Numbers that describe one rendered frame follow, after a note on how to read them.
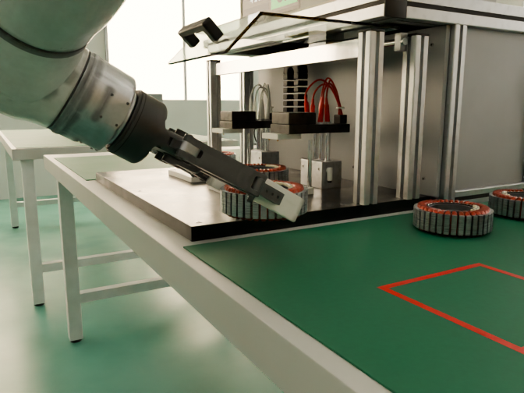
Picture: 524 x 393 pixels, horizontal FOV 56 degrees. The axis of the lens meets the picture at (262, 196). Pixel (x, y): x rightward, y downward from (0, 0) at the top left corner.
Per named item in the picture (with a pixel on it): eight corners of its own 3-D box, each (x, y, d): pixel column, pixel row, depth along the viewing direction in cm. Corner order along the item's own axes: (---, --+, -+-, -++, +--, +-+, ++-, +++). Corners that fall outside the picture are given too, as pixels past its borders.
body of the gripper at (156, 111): (94, 146, 56) (164, 181, 61) (112, 151, 49) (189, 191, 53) (125, 88, 57) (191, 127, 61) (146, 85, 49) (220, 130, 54)
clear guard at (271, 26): (224, 52, 68) (224, 7, 67) (168, 65, 88) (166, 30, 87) (398, 62, 84) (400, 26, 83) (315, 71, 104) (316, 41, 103)
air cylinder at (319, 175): (320, 189, 98) (321, 161, 97) (299, 184, 104) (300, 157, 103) (341, 186, 100) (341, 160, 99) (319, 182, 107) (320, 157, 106)
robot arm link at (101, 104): (53, 131, 45) (111, 161, 48) (99, 45, 46) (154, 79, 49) (42, 127, 53) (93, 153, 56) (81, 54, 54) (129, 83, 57)
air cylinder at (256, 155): (261, 174, 119) (260, 151, 118) (246, 171, 125) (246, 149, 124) (278, 173, 121) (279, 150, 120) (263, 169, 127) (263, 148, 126)
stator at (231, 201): (245, 227, 56) (245, 194, 55) (206, 209, 66) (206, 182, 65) (324, 217, 62) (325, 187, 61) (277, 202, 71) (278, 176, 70)
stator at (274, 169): (250, 192, 87) (250, 171, 87) (220, 183, 97) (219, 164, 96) (300, 186, 94) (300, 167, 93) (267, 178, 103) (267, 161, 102)
